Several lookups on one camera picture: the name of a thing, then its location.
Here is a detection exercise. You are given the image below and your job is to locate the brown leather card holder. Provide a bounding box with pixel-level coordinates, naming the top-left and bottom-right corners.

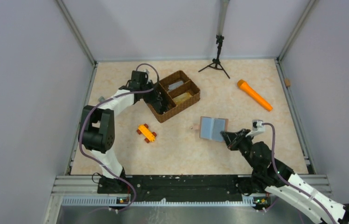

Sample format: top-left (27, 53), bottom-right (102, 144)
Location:
top-left (190, 116), bottom-right (229, 142)

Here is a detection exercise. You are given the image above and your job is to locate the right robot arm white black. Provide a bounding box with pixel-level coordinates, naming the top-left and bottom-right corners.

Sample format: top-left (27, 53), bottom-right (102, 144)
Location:
top-left (220, 129), bottom-right (349, 224)

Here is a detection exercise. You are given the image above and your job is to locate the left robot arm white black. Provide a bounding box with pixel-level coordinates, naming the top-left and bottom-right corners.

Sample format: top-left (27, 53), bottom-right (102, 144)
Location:
top-left (78, 70), bottom-right (168, 182)

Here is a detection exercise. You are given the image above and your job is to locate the silver card in basket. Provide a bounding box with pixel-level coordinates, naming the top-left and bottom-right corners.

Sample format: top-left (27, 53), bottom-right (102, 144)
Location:
top-left (168, 80), bottom-right (184, 92)

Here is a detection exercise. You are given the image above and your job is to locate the gold card in basket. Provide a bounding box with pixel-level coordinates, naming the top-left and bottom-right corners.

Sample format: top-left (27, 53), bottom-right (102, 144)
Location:
top-left (173, 92), bottom-right (192, 105)

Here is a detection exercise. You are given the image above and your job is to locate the brown wicker divided basket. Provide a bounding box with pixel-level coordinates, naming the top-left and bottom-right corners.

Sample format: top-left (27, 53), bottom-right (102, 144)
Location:
top-left (146, 70), bottom-right (201, 123)

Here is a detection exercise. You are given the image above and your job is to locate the yellow red toy car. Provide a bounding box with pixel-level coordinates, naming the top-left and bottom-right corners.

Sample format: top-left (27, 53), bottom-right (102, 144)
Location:
top-left (137, 124), bottom-right (157, 143)

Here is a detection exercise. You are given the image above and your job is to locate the grey plastic connector piece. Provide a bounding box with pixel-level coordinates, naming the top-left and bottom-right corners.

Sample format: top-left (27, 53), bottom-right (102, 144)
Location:
top-left (98, 96), bottom-right (105, 103)

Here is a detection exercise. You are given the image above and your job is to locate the orange flashlight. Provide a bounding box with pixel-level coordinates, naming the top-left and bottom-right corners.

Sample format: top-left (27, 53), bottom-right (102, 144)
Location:
top-left (237, 79), bottom-right (273, 112)

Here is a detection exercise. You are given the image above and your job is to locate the black mini tripod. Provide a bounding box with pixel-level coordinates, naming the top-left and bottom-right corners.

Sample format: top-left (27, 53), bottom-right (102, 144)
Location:
top-left (198, 35), bottom-right (230, 79)

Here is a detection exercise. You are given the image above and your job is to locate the small tan block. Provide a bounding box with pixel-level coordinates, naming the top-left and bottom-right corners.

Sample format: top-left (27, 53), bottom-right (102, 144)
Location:
top-left (284, 78), bottom-right (291, 88)

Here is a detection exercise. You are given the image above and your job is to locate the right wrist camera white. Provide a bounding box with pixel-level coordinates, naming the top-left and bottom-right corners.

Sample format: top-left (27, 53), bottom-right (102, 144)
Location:
top-left (246, 119), bottom-right (265, 137)

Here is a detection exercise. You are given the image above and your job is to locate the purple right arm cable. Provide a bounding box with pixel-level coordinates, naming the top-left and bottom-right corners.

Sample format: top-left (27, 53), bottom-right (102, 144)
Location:
top-left (262, 122), bottom-right (337, 224)

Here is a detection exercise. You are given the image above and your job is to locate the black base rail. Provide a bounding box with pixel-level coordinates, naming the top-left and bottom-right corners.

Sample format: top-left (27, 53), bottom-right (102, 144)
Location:
top-left (97, 175), bottom-right (282, 205)

